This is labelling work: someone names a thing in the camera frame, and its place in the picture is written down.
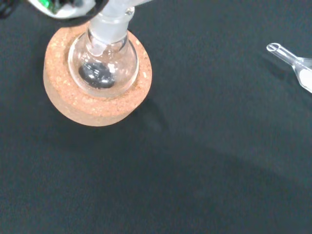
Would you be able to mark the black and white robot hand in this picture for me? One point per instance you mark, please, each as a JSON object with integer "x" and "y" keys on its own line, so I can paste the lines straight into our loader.
{"x": 65, "y": 9}

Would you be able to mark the clear round-bottom flask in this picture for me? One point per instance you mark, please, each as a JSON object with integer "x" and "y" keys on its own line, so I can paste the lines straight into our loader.
{"x": 104, "y": 73}

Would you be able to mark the clear glass weighing funnel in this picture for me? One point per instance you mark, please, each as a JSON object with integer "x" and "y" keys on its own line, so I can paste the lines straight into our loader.
{"x": 302, "y": 68}

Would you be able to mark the black bench cloth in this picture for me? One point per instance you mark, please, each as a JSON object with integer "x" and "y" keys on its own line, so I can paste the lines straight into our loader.
{"x": 182, "y": 158}

